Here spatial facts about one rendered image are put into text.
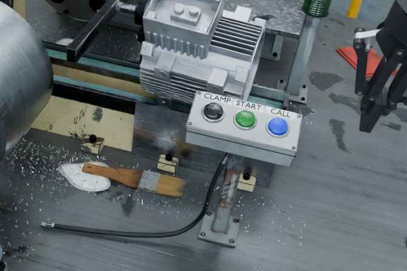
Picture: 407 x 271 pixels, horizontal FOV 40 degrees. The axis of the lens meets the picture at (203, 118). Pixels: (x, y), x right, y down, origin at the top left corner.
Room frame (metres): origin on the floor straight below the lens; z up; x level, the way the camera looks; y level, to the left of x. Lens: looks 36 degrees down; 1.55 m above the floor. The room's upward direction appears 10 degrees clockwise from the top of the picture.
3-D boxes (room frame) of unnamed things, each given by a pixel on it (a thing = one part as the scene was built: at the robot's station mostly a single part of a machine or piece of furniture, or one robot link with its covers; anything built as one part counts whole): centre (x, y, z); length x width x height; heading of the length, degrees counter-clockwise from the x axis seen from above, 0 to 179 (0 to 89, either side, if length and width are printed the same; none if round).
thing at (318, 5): (1.22, -0.21, 1.05); 0.06 x 0.06 x 0.04
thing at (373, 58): (1.46, -0.44, 0.80); 0.15 x 0.12 x 0.01; 27
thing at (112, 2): (0.99, 0.24, 1.01); 0.26 x 0.04 x 0.03; 175
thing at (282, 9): (1.46, -0.10, 0.86); 0.27 x 0.24 x 0.12; 175
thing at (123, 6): (1.09, 0.19, 1.01); 0.08 x 0.02 x 0.02; 85
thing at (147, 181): (0.80, 0.11, 0.80); 0.21 x 0.05 x 0.01; 87
